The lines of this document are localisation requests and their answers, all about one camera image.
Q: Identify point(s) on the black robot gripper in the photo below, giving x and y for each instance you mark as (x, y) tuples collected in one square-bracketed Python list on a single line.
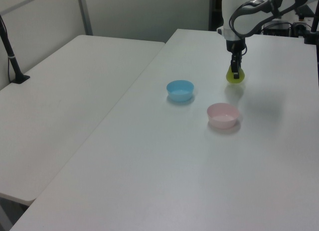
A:
[(235, 45)]

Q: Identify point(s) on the green pear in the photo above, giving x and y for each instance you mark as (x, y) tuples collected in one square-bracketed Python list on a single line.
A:
[(239, 78)]

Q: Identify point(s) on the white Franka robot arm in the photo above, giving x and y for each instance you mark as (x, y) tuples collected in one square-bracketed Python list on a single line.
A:
[(245, 14)]

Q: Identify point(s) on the pink plastic bowl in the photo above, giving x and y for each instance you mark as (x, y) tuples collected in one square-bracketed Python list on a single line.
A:
[(222, 116)]

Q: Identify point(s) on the blue plastic bowl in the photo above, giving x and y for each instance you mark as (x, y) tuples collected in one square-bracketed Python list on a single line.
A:
[(180, 93)]

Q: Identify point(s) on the black electronics box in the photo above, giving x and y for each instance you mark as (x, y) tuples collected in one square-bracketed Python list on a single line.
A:
[(276, 29)]

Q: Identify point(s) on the black device with orange button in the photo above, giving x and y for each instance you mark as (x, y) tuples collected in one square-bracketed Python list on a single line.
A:
[(300, 25)]

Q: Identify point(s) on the black pole with table clamp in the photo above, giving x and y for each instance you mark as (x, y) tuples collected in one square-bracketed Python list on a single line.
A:
[(313, 29)]

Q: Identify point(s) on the black pole with flat base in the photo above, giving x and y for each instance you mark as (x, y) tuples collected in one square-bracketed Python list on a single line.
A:
[(11, 56)]

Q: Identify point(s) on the grey partition frame post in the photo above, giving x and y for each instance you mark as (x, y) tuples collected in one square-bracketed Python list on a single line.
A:
[(84, 13)]

